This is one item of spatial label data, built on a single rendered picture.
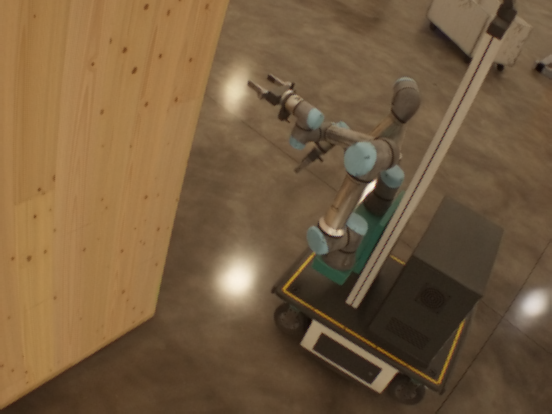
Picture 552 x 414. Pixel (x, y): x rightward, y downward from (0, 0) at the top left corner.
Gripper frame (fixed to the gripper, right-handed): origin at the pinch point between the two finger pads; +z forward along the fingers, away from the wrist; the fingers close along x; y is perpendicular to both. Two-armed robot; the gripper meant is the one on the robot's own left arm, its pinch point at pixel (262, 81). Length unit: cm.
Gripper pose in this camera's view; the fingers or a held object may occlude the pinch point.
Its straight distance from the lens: 240.5
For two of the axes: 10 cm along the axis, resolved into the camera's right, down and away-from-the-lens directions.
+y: 3.1, -7.4, -6.0
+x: -6.1, 3.3, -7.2
